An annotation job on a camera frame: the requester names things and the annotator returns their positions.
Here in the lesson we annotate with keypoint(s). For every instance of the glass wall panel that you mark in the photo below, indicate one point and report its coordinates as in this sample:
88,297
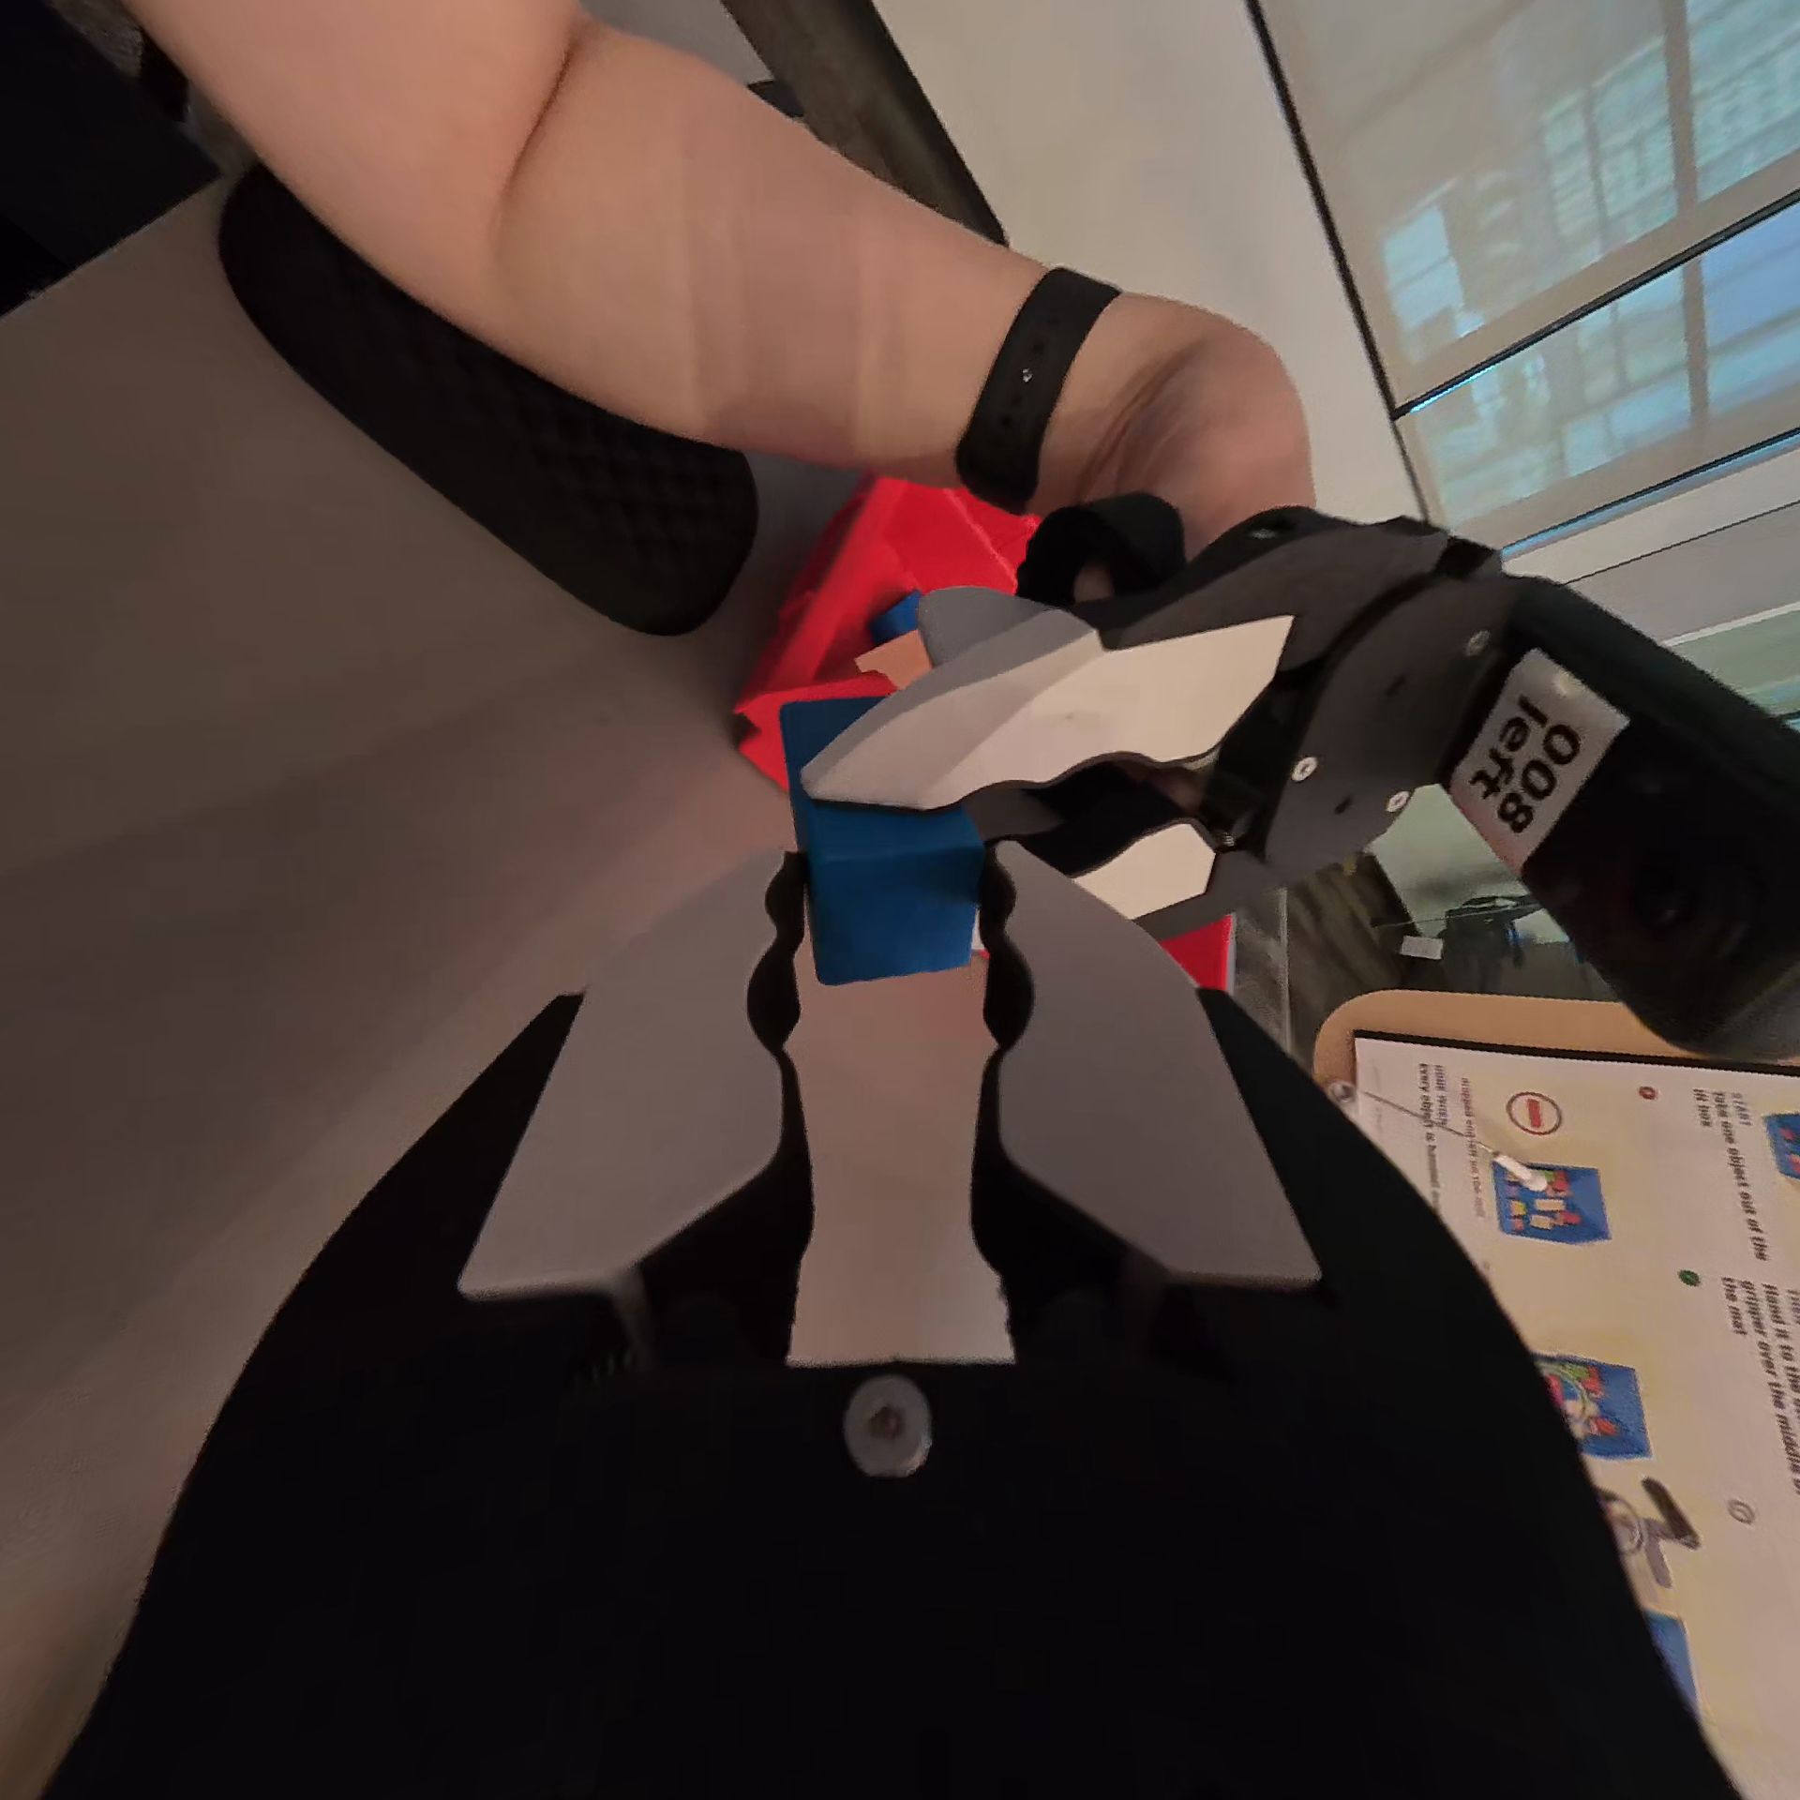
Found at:
1545,215

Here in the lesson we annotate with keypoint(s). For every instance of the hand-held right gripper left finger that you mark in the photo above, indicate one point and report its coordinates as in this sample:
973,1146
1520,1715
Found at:
645,1123

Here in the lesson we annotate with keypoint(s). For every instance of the black metal post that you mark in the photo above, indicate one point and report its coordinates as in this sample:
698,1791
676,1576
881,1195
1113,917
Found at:
854,86

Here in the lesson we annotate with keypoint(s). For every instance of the instruction sheet on wooden board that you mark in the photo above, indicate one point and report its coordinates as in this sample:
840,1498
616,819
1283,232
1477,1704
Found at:
1410,1019

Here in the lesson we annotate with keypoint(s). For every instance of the person's left forearm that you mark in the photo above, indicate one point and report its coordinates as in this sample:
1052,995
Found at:
627,234

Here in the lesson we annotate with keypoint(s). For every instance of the blue wooden block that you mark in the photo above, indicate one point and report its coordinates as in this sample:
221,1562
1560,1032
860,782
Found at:
887,902

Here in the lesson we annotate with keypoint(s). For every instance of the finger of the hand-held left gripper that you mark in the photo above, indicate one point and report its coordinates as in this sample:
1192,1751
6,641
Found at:
1162,873
1070,700

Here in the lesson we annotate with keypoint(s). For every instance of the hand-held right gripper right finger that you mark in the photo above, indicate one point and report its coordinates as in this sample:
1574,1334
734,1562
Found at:
1125,1123

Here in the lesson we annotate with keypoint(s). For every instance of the black wristband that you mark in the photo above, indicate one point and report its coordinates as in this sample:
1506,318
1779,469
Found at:
1022,379

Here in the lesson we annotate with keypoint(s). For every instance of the black textured armrest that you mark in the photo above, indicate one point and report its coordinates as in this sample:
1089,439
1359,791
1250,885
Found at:
460,418

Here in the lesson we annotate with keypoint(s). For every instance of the red plastic bin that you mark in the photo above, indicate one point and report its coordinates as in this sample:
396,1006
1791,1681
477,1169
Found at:
826,615

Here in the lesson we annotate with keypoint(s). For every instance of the printed instruction sheet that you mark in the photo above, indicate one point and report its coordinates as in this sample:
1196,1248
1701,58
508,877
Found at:
1622,1202

